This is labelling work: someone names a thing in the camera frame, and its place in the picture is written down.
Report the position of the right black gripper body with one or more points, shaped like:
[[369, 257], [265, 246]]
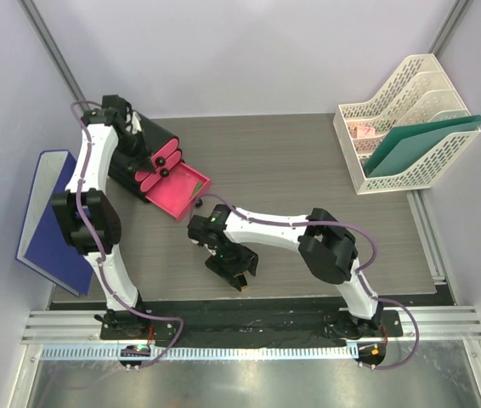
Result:
[[232, 260]]

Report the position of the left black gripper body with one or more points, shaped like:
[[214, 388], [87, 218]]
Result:
[[133, 143]]

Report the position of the black drawer organizer cabinet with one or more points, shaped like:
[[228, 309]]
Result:
[[156, 136]]

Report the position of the pink drawer front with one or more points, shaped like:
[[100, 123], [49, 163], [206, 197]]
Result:
[[174, 193]]

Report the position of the green lipstick tube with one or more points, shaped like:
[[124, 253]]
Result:
[[197, 188]]

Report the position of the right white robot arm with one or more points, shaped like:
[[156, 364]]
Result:
[[326, 246]]

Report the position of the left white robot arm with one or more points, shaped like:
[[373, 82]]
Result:
[[86, 218]]

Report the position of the blue binder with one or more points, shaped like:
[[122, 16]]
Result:
[[41, 246]]

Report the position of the pink paper note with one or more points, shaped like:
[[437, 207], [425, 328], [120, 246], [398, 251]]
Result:
[[364, 132]]

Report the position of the green folder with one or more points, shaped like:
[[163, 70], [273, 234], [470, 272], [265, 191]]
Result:
[[403, 146]]

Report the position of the white mesh file rack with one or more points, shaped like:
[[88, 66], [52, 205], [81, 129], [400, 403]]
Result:
[[418, 91]]

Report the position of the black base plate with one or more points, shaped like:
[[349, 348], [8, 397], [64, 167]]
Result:
[[319, 317]]

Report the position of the slotted cable duct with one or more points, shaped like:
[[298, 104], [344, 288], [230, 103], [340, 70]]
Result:
[[136, 352]]

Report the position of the aluminium rail frame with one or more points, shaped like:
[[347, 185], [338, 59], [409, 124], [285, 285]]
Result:
[[71, 326]]

